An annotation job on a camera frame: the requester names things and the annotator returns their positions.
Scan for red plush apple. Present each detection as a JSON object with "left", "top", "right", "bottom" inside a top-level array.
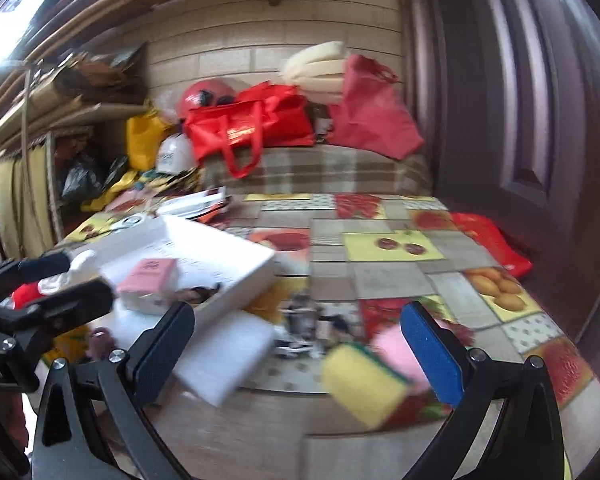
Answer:
[{"left": 10, "top": 282, "right": 43, "bottom": 310}]

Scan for white towel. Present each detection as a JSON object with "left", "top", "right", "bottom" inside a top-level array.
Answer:
[{"left": 38, "top": 250, "right": 100, "bottom": 296}]

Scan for pink plush ball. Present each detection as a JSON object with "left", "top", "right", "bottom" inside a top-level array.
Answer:
[{"left": 370, "top": 324, "right": 430, "bottom": 394}]

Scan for pink tissue pack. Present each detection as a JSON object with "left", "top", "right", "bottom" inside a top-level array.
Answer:
[{"left": 117, "top": 258, "right": 178, "bottom": 297}]

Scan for yellow green sponge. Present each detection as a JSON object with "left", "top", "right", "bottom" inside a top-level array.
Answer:
[{"left": 321, "top": 344, "right": 412, "bottom": 430}]

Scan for black white patterned cloth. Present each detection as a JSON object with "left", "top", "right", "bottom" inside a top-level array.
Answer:
[{"left": 273, "top": 292, "right": 365, "bottom": 360}]

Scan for white foam sheet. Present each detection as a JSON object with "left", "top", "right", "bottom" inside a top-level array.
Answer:
[{"left": 173, "top": 311, "right": 276, "bottom": 408}]

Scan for yellow small box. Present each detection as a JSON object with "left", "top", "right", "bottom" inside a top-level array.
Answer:
[{"left": 42, "top": 325, "right": 90, "bottom": 366}]

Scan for blue grey pink scrunchies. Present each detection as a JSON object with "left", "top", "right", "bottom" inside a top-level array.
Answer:
[{"left": 86, "top": 327, "right": 116, "bottom": 361}]

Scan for white round device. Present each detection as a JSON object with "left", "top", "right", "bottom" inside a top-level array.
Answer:
[{"left": 108, "top": 214, "right": 151, "bottom": 232}]

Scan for yellow green curtain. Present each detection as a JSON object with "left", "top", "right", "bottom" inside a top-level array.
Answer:
[{"left": 0, "top": 145, "right": 55, "bottom": 258}]

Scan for black plastic bag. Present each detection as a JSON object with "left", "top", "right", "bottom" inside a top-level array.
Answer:
[{"left": 60, "top": 152, "right": 129, "bottom": 204}]

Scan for red plastic bag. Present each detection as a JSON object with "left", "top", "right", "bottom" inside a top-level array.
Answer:
[{"left": 451, "top": 212, "right": 533, "bottom": 278}]

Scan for fruit pattern tablecloth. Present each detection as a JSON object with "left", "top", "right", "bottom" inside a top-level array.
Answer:
[{"left": 59, "top": 192, "right": 600, "bottom": 480}]

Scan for white carton box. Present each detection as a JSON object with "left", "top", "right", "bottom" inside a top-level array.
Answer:
[{"left": 156, "top": 186, "right": 230, "bottom": 221}]

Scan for white helmet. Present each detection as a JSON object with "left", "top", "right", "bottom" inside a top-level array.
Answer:
[{"left": 155, "top": 133, "right": 196, "bottom": 176}]

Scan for metal shelf rack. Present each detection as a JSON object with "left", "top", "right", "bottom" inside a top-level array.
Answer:
[{"left": 0, "top": 52, "right": 148, "bottom": 258}]

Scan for yellow shopping bag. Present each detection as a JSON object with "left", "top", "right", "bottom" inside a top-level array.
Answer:
[{"left": 125, "top": 110, "right": 172, "bottom": 171}]

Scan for red helmet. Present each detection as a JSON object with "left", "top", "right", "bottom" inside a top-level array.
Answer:
[{"left": 176, "top": 78, "right": 236, "bottom": 119}]

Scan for plaid covered box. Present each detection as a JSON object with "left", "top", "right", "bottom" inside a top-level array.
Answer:
[{"left": 201, "top": 144, "right": 432, "bottom": 195}]

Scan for dark red fabric bag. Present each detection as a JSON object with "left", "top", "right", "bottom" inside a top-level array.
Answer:
[{"left": 326, "top": 54, "right": 424, "bottom": 160}]

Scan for red tote bag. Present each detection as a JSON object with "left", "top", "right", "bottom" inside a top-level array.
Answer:
[{"left": 184, "top": 81, "right": 315, "bottom": 179}]

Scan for dark wooden door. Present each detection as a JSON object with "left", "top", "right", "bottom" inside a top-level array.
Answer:
[{"left": 401, "top": 0, "right": 600, "bottom": 338}]

